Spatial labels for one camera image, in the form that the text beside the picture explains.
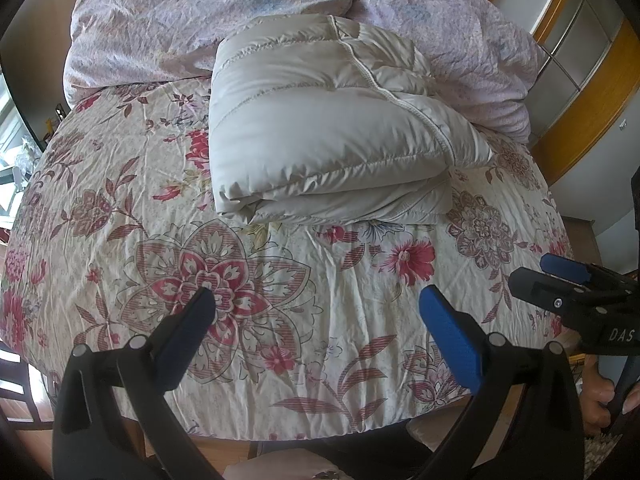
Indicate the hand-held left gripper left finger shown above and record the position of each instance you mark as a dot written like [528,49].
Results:
[192,320]

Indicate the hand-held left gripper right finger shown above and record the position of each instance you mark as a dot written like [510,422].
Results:
[450,335]

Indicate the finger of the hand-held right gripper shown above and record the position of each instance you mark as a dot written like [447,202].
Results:
[565,266]
[537,284]

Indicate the white puffer jacket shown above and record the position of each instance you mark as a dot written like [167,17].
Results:
[310,125]

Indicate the person's right hand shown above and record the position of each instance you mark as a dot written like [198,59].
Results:
[592,395]

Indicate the floral bedsheet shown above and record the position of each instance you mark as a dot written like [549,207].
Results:
[125,200]

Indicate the person's dark pants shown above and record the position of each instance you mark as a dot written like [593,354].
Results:
[350,450]

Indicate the wooden wardrobe with glass doors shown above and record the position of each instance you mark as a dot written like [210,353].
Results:
[595,110]

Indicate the dark wooden chair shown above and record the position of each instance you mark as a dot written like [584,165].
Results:
[25,422]

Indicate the clear plastic wrap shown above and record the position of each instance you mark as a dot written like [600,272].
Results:
[27,162]

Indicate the small dark yellow object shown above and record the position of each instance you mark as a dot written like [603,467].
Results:
[55,120]

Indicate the window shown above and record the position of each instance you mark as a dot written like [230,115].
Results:
[7,125]

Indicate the lilac patterned duvet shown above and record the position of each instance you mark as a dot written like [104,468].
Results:
[150,20]

